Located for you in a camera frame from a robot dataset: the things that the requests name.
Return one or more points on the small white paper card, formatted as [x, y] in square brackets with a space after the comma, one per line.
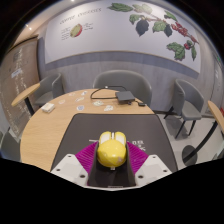
[97, 103]
[79, 99]
[108, 108]
[80, 107]
[62, 101]

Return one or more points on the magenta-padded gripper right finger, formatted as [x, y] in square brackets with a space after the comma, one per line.
[155, 168]

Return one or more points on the yellow computer mouse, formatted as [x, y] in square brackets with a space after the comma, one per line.
[111, 151]

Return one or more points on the small white box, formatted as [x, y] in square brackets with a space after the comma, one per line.
[48, 107]

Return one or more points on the white plant mural wall panel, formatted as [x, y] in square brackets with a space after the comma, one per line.
[110, 30]

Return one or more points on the black mouse pad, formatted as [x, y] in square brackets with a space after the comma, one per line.
[83, 133]

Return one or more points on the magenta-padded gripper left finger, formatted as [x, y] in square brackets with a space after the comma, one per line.
[66, 166]

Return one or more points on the wooden wall board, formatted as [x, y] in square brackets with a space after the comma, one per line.
[15, 73]

